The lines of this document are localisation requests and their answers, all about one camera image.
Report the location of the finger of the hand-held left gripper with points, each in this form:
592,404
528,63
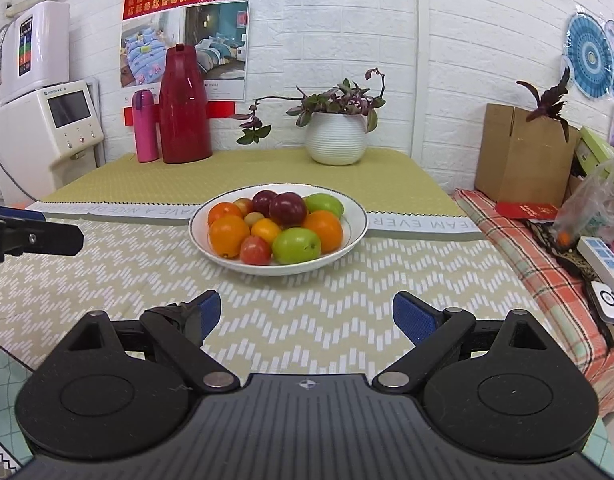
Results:
14,212
47,239

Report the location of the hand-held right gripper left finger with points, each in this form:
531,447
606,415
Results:
209,310

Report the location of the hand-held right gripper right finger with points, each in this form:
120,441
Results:
417,317

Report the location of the large orange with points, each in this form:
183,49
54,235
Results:
229,235

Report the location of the small yellow orange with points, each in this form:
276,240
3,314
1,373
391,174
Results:
265,230

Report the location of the small brown fruit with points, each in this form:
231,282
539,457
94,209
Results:
252,219

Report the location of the mandarin orange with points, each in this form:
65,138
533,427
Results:
221,210

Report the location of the large green apple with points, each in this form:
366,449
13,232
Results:
296,246

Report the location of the small pink red plum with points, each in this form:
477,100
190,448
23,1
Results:
243,205

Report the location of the white plate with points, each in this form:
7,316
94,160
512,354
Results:
352,220

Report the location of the dark red apple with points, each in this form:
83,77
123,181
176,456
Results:
263,201
288,209

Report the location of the dark red apple back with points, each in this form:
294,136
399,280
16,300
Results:
288,209

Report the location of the small green apple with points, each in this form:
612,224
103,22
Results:
327,204

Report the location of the white appliance with screen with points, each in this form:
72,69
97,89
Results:
22,145

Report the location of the orange plaid blanket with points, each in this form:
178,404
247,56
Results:
497,230

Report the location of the pink bottle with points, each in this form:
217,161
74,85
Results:
146,130

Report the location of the black patterned cloth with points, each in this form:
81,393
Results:
557,255

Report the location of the red envelope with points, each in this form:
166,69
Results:
527,210

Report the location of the red thermos jug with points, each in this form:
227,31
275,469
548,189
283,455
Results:
184,110

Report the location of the cardboard box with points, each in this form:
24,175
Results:
522,160

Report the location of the white remote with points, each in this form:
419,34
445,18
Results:
607,302

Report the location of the white pot purple plant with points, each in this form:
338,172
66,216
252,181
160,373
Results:
335,140

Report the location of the white blue power strip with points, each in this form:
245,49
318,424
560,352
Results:
604,260

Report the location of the clear plastic bag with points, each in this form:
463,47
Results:
592,205

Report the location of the green box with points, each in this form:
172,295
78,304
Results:
599,150

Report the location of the dark purple plant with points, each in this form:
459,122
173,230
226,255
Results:
549,97

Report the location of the large blue round fan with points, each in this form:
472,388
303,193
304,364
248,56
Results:
589,55

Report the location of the white wall water purifier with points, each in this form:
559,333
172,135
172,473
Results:
42,50

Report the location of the wall calendar poster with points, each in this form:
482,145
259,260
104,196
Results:
222,45

